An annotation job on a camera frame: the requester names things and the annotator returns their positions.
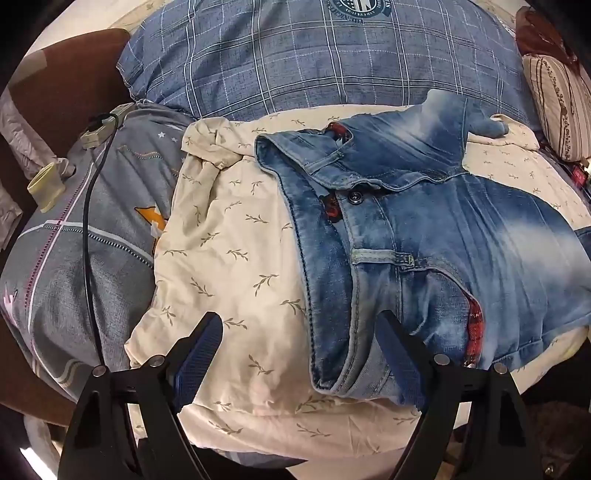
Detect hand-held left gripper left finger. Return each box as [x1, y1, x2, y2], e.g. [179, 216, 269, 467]
[58, 311, 223, 480]

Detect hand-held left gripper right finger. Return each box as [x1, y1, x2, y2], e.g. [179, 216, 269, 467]
[375, 310, 544, 480]

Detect blue denim pants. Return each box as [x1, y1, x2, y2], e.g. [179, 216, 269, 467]
[254, 89, 591, 398]

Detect cream leaf-print blanket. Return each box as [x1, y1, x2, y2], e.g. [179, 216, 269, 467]
[23, 104, 583, 480]

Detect grey star-print quilt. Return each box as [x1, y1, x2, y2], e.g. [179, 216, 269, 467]
[0, 102, 195, 402]

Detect cream tape roll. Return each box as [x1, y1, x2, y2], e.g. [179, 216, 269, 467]
[27, 161, 70, 214]

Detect white power strip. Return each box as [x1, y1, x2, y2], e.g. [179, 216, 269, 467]
[79, 102, 134, 149]

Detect light grey cloth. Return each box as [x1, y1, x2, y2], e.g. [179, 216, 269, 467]
[0, 90, 61, 181]

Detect striped cream pillow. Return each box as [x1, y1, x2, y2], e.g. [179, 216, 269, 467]
[522, 53, 591, 162]

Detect brown headboard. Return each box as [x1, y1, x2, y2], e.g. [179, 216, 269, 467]
[0, 28, 132, 428]

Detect blue plaid pillow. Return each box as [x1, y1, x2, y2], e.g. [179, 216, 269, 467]
[116, 0, 539, 134]

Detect dark red cloth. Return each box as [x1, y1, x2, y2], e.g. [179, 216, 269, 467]
[515, 6, 580, 70]

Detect black cable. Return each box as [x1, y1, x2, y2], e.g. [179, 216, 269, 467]
[82, 113, 122, 367]

